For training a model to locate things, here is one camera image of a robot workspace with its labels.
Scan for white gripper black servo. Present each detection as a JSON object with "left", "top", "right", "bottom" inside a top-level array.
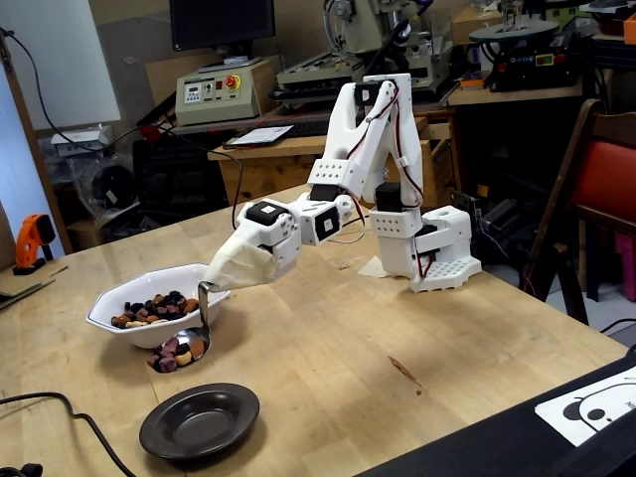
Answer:
[{"left": 235, "top": 200, "right": 304, "bottom": 281}]

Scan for bent metal spoon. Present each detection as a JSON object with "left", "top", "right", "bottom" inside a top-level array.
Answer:
[{"left": 147, "top": 280, "right": 220, "bottom": 374}]

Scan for small trail mix portion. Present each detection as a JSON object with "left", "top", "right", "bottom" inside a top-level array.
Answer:
[{"left": 147, "top": 336, "right": 206, "bottom": 374}]

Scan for white octagonal bowl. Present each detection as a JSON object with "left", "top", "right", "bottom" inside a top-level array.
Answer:
[{"left": 85, "top": 262, "right": 233, "bottom": 350}]

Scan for brown plate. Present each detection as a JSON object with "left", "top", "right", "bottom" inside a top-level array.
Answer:
[{"left": 138, "top": 382, "right": 261, "bottom": 461}]

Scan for beige masking tape wrap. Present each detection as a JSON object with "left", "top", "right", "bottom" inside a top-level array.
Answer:
[{"left": 204, "top": 232, "right": 277, "bottom": 292}]

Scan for wooden workbench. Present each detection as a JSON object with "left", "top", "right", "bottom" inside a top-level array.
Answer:
[{"left": 207, "top": 114, "right": 451, "bottom": 206}]

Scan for beige tape sheet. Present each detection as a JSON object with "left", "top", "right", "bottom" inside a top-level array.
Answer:
[{"left": 357, "top": 256, "right": 394, "bottom": 279}]

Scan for white paper sheet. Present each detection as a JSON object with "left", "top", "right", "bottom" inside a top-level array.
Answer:
[{"left": 223, "top": 124, "right": 295, "bottom": 150}]

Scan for black keyboard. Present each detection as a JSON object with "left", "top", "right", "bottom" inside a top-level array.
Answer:
[{"left": 285, "top": 116, "right": 333, "bottom": 140}]

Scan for black tool case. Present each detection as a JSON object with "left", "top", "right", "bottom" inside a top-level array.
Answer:
[{"left": 131, "top": 132, "right": 230, "bottom": 213}]

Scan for beige control box red button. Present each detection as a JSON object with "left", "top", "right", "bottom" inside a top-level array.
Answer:
[{"left": 174, "top": 59, "right": 264, "bottom": 128}]

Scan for trail mix pile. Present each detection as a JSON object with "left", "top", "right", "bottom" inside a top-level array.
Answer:
[{"left": 109, "top": 290, "right": 201, "bottom": 330}]

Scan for black filament spool in bag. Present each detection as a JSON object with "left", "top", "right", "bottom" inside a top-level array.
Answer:
[{"left": 91, "top": 163, "right": 138, "bottom": 210}]

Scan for beige milling machine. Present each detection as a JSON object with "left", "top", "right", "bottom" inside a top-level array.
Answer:
[{"left": 270, "top": 0, "right": 456, "bottom": 108}]

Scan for black computer monitor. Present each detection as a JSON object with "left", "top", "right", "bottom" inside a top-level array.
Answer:
[{"left": 168, "top": 0, "right": 277, "bottom": 64}]

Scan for small white box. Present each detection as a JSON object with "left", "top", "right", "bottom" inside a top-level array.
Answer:
[{"left": 49, "top": 124, "right": 114, "bottom": 159}]

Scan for orange black hand tool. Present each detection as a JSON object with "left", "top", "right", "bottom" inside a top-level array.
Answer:
[{"left": 12, "top": 213, "right": 57, "bottom": 277}]

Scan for wooden side bench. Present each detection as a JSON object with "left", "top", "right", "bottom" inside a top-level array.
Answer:
[{"left": 446, "top": 79, "right": 587, "bottom": 108}]

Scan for brown cardboard box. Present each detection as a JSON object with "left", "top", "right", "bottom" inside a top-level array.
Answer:
[{"left": 449, "top": 4, "right": 506, "bottom": 47}]

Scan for flat cardboard pieces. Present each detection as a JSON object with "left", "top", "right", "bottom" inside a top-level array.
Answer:
[{"left": 0, "top": 265, "right": 57, "bottom": 312}]

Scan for white board panel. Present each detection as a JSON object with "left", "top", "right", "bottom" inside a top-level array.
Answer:
[{"left": 0, "top": 0, "right": 123, "bottom": 131}]

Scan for black scroll saw machine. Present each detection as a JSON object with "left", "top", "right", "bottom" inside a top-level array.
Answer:
[{"left": 469, "top": 19, "right": 595, "bottom": 94}]

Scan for white panda sticker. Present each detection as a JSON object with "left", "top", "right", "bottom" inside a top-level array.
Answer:
[{"left": 534, "top": 382, "right": 636, "bottom": 448}]

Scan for wooden chair red cushion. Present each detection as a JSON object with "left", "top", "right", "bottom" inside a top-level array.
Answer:
[{"left": 519, "top": 97, "right": 636, "bottom": 327}]

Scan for pink plastic bin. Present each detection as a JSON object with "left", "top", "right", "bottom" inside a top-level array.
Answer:
[{"left": 613, "top": 232, "right": 636, "bottom": 303}]

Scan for thin black cable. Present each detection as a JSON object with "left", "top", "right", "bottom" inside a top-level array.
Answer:
[{"left": 0, "top": 27, "right": 369, "bottom": 244}]

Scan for thick black cable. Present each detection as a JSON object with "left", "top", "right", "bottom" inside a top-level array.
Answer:
[{"left": 0, "top": 391, "right": 138, "bottom": 477}]

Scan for black floor cable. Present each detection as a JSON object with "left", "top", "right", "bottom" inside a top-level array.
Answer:
[{"left": 599, "top": 317, "right": 636, "bottom": 335}]

